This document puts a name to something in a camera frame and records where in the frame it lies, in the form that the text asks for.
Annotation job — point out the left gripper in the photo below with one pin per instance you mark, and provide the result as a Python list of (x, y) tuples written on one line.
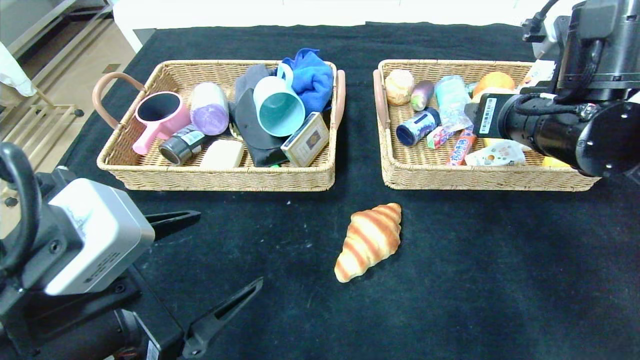
[(161, 325)]

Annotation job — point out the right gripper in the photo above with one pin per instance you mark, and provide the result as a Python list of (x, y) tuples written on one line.
[(486, 117)]

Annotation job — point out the clear water bottle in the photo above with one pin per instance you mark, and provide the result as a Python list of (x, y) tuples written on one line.
[(452, 100)]

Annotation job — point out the small white box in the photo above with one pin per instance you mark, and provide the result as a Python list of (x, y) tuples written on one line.
[(495, 156)]

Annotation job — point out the purple garbage bag roll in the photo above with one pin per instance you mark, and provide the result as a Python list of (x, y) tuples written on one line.
[(209, 107)]

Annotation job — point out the croissant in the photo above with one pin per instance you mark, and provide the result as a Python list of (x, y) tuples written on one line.
[(370, 240)]

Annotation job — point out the playing card box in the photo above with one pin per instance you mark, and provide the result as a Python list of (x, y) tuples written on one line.
[(306, 140)]

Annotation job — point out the teal plastic cup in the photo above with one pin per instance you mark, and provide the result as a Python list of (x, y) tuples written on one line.
[(280, 112)]

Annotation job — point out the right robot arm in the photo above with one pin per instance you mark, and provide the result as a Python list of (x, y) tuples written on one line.
[(600, 130)]

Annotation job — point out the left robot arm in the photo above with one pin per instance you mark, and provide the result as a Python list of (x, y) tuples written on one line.
[(60, 330)]

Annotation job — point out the green candy pack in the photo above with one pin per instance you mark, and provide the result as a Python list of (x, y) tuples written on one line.
[(472, 89)]

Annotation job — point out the orange candy roll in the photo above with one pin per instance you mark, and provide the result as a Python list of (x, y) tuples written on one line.
[(462, 147)]

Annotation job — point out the red white candy pack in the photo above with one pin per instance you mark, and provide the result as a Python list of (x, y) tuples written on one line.
[(439, 137)]

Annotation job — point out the orange fruit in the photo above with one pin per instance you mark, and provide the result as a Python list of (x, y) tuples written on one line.
[(495, 80)]

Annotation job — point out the purple eggplant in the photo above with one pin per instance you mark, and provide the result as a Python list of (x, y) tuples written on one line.
[(422, 95)]

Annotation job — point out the blue can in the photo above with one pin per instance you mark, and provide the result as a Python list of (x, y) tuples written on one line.
[(417, 127)]

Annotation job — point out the toy burger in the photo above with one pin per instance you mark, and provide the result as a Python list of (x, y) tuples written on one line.
[(400, 87)]

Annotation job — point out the white spray bottle purple cap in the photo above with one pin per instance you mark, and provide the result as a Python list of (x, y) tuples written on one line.
[(540, 72)]

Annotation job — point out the yellow mango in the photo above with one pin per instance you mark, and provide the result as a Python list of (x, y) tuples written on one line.
[(555, 162)]

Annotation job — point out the white soap bar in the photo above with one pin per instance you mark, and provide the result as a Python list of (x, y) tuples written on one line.
[(222, 154)]

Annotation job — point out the black cosmetic tube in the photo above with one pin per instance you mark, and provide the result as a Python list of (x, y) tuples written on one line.
[(182, 145)]

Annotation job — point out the yellow patterned round item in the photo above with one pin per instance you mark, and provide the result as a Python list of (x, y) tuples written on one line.
[(233, 131)]

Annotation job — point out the black glasses case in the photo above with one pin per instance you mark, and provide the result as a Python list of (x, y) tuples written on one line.
[(250, 130)]

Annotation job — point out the pink mug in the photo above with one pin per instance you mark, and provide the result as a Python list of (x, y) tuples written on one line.
[(167, 120)]

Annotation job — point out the blue cloth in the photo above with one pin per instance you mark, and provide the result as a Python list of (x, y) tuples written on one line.
[(315, 80)]

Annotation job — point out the black table cloth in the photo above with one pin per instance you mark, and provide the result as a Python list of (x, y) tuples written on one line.
[(450, 300)]

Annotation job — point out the grey cloth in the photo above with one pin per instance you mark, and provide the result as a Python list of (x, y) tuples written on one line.
[(247, 80)]

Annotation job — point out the beige wheeled rack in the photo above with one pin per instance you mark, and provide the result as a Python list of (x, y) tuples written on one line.
[(30, 125)]

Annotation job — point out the white hanging cloth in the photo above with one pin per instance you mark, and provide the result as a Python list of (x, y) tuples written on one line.
[(12, 75)]

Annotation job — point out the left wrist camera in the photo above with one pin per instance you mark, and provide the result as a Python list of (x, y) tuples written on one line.
[(95, 235)]

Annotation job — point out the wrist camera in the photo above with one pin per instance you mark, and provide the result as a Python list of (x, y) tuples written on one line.
[(547, 35), (95, 235)]

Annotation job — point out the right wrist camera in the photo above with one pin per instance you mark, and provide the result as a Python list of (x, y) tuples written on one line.
[(547, 35)]

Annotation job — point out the beige shelf frame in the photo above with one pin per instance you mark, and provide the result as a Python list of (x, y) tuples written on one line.
[(55, 25)]

